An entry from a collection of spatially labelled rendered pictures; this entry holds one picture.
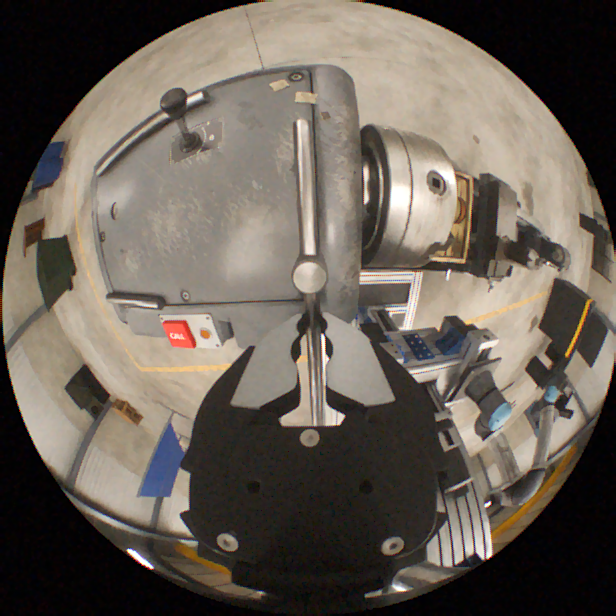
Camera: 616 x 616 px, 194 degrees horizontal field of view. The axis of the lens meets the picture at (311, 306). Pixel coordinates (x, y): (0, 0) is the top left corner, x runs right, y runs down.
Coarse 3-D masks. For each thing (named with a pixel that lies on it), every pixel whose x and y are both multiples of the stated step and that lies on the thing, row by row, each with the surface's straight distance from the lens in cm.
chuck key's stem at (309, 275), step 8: (304, 256) 11; (312, 256) 11; (320, 256) 12; (296, 264) 10; (304, 264) 10; (312, 264) 10; (320, 264) 10; (296, 272) 10; (304, 272) 10; (312, 272) 10; (320, 272) 10; (296, 280) 10; (304, 280) 10; (312, 280) 10; (320, 280) 10; (296, 288) 11; (304, 288) 10; (312, 288) 10; (320, 288) 10
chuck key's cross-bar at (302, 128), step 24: (312, 144) 13; (312, 168) 12; (312, 192) 12; (312, 216) 11; (312, 240) 11; (312, 312) 13; (312, 336) 14; (312, 360) 15; (312, 384) 16; (312, 408) 18
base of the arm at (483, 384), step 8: (480, 376) 90; (488, 376) 91; (472, 384) 89; (480, 384) 90; (488, 384) 90; (464, 392) 95; (472, 392) 90; (480, 392) 89; (488, 392) 89; (472, 400) 96; (480, 400) 89
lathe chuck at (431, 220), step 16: (416, 144) 35; (432, 144) 38; (416, 160) 32; (432, 160) 34; (448, 160) 37; (416, 176) 30; (448, 176) 35; (416, 192) 30; (432, 192) 31; (448, 192) 34; (416, 208) 30; (432, 208) 31; (448, 208) 33; (416, 224) 31; (432, 224) 32; (448, 224) 34; (416, 240) 32; (432, 240) 34; (400, 256) 35; (416, 256) 36; (432, 256) 39
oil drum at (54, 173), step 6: (42, 162) 638; (48, 162) 634; (54, 162) 634; (60, 162) 636; (42, 168) 623; (48, 168) 625; (54, 168) 628; (60, 168) 632; (36, 174) 657; (42, 174) 621; (48, 174) 626; (54, 174) 631; (36, 180) 623; (42, 180) 629; (48, 180) 638; (54, 180) 652
